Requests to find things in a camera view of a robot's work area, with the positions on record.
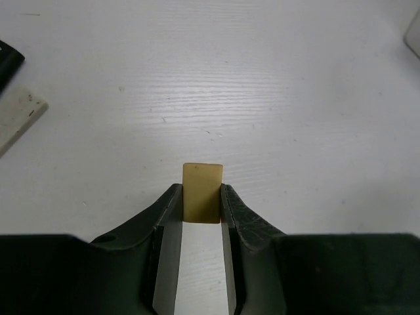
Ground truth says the yellow eraser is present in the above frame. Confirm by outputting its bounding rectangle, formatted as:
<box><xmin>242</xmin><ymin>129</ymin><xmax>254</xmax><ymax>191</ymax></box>
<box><xmin>182</xmin><ymin>163</ymin><xmax>223</xmax><ymax>224</ymax></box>

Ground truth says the dirty white eraser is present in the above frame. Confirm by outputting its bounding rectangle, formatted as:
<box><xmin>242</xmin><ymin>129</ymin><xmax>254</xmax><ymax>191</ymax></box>
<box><xmin>1</xmin><ymin>87</ymin><xmax>49</xmax><ymax>156</ymax></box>

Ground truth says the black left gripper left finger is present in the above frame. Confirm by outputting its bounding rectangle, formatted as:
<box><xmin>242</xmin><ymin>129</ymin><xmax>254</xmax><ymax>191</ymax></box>
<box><xmin>1</xmin><ymin>184</ymin><xmax>182</xmax><ymax>314</ymax></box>

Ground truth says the white divided container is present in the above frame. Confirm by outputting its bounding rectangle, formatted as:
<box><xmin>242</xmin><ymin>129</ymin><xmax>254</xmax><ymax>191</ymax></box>
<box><xmin>403</xmin><ymin>9</ymin><xmax>420</xmax><ymax>58</ymax></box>

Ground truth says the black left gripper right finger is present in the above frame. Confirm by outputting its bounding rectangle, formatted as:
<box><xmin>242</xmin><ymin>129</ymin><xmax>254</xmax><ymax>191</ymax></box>
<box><xmin>220</xmin><ymin>184</ymin><xmax>419</xmax><ymax>314</ymax></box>

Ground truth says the purple highlighter marker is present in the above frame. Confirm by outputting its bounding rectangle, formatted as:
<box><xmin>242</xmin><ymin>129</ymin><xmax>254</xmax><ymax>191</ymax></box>
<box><xmin>0</xmin><ymin>41</ymin><xmax>25</xmax><ymax>93</ymax></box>

